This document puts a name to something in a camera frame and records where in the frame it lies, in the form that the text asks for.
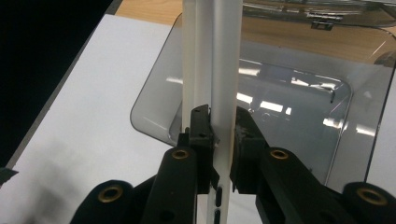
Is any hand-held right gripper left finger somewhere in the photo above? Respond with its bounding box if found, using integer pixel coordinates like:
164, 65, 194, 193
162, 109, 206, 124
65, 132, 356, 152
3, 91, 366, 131
178, 104, 219, 194

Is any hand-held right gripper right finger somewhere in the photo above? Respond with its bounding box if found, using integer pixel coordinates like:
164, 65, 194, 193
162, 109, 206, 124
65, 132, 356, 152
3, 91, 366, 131
230, 105, 269, 194

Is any transparent grey storage box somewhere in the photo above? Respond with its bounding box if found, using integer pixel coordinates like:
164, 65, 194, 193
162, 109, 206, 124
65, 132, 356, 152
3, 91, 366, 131
130, 0, 396, 194

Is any white table mat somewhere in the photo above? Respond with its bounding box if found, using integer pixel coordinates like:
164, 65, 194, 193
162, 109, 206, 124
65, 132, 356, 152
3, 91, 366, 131
0, 13, 396, 224

